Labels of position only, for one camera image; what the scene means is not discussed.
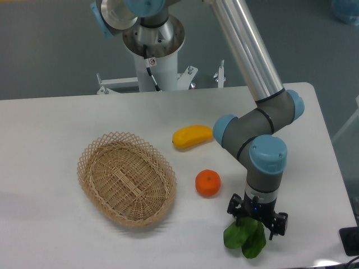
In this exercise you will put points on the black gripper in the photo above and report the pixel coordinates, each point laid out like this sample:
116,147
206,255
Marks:
259,206

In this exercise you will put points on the green bok choy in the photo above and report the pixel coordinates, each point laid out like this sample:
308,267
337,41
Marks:
249,235

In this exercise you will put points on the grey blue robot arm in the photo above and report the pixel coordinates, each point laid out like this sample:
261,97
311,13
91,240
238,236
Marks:
154,37

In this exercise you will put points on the orange tangerine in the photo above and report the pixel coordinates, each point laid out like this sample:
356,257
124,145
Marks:
208,183

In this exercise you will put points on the black device at table edge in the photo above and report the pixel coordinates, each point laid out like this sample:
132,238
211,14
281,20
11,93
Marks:
349,238

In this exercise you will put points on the yellow mango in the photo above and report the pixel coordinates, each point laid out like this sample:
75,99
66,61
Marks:
190,136

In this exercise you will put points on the woven wicker basket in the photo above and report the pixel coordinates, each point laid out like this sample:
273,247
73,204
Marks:
127,179

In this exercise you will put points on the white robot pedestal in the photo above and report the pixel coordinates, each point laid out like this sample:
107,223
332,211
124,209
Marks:
163,69

